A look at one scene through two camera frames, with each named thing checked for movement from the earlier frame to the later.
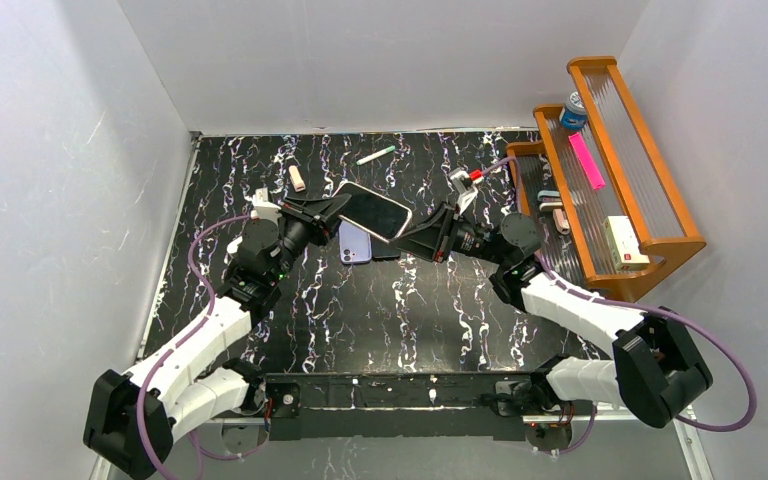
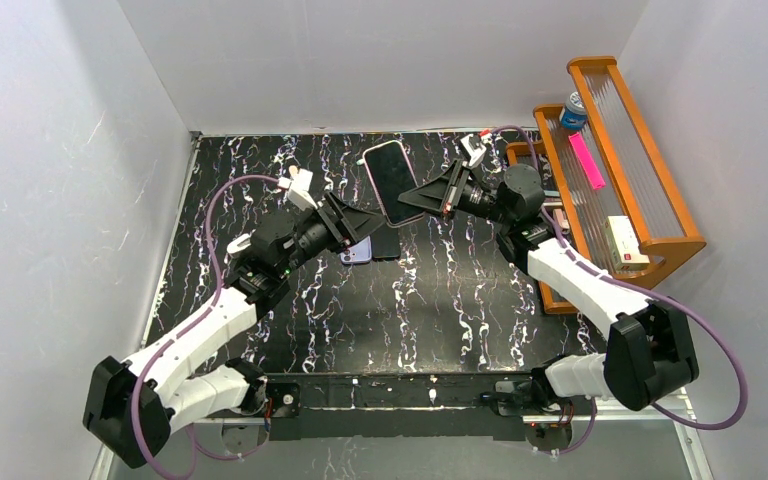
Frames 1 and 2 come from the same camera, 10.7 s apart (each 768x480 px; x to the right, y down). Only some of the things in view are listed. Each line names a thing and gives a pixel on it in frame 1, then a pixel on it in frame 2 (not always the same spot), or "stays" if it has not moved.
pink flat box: x=586 y=159 stays
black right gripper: x=446 y=236 -> x=454 y=191
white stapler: x=232 y=246 stays
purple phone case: x=355 y=244 stays
